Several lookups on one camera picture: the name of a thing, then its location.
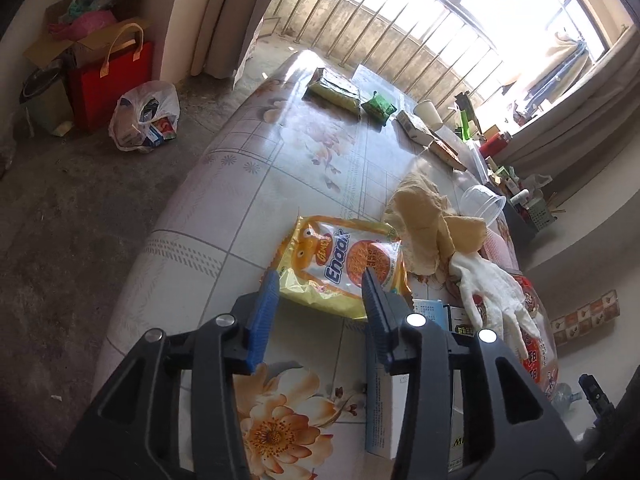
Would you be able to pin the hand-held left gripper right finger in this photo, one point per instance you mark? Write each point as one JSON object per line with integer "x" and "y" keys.
{"x": 375, "y": 310}

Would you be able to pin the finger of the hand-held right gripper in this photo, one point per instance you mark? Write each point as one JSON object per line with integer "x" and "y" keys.
{"x": 595, "y": 395}

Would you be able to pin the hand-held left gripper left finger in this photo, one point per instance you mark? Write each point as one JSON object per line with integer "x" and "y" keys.
{"x": 265, "y": 310}

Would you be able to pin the yellow snack packet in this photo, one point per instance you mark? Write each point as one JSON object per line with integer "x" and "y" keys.
{"x": 320, "y": 270}

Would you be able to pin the red plastic bag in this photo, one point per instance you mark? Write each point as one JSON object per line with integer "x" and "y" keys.
{"x": 537, "y": 350}

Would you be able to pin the small box with dark label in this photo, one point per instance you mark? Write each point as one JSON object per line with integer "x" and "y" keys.
{"x": 435, "y": 312}

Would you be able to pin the patterned tile board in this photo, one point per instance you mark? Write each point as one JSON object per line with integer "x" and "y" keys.
{"x": 585, "y": 317}

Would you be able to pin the yellow cloth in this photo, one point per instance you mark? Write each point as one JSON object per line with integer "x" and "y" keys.
{"x": 425, "y": 220}

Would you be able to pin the white glove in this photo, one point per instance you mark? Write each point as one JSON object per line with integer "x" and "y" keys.
{"x": 492, "y": 285}

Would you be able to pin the floral tablecloth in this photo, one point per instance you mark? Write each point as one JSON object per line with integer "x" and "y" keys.
{"x": 240, "y": 185}

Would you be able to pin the pink mesh sponge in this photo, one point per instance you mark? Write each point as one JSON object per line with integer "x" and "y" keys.
{"x": 500, "y": 250}

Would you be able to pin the white green box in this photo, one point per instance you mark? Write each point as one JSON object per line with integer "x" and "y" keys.
{"x": 457, "y": 440}

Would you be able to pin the clear plastic cup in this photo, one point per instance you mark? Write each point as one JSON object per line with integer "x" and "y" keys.
{"x": 480, "y": 202}

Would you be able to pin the dark grey cabinet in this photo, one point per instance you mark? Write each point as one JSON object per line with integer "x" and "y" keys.
{"x": 520, "y": 222}

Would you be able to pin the small white bottle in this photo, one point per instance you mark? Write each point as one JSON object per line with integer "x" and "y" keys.
{"x": 521, "y": 199}

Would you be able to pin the green plastic basket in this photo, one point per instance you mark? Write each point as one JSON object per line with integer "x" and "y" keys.
{"x": 540, "y": 215}

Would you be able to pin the small white box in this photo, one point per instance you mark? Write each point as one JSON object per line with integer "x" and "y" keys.
{"x": 412, "y": 125}

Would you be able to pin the red bottle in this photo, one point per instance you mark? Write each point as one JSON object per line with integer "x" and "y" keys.
{"x": 492, "y": 145}

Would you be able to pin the green snack packet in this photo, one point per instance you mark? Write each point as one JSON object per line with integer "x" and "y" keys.
{"x": 378, "y": 106}

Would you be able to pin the white paper cup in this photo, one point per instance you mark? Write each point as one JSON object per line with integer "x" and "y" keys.
{"x": 427, "y": 112}

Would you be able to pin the green plastic tool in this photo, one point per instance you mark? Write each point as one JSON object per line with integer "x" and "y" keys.
{"x": 465, "y": 120}

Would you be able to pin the yellow-green snack packet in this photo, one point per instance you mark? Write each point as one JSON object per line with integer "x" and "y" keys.
{"x": 332, "y": 90}

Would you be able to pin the white plastic bag with boxes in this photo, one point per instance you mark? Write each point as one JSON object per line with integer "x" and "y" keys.
{"x": 130, "y": 125}

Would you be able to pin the red gift bag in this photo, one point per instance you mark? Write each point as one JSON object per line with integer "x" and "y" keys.
{"x": 110, "y": 90}

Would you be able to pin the beige curtain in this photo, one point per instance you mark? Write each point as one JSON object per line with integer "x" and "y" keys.
{"x": 575, "y": 125}

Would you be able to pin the metal window railing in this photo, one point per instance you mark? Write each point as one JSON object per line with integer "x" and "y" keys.
{"x": 350, "y": 15}

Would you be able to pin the cardboard box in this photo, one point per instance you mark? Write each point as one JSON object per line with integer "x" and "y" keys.
{"x": 95, "y": 40}

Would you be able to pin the black round pot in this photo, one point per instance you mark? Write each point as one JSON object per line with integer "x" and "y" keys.
{"x": 40, "y": 82}

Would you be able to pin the hanging clothes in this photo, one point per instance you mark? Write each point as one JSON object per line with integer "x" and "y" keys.
{"x": 575, "y": 60}

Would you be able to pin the pink plastic bag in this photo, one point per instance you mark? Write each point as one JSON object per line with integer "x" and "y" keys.
{"x": 85, "y": 25}

